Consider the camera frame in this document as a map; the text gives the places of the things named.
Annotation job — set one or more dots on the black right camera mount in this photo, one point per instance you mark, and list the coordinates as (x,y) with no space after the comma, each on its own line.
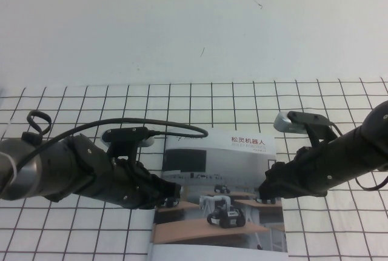
(309,118)

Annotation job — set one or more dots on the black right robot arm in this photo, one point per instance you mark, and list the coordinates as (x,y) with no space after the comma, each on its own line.
(348,152)

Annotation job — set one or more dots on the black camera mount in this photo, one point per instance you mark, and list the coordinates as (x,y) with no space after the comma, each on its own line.
(124,132)
(309,118)

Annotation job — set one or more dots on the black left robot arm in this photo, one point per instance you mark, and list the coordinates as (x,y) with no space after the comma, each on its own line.
(45,167)

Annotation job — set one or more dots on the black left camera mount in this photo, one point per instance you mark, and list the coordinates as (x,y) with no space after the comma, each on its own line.
(124,132)

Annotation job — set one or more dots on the white zip tie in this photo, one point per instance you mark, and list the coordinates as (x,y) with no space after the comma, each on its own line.
(13,164)

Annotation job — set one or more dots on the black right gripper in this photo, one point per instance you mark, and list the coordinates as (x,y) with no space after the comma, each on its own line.
(288,176)

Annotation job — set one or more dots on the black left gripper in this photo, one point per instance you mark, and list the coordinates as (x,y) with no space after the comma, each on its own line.
(136,185)

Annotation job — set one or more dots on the AgileX robotics catalogue book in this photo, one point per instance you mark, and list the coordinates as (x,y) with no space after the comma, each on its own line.
(230,158)

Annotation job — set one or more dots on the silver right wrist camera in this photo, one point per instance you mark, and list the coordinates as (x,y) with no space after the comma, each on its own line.
(283,123)

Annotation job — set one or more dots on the white black-grid tablecloth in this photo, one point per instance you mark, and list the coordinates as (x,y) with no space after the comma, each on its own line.
(227,106)

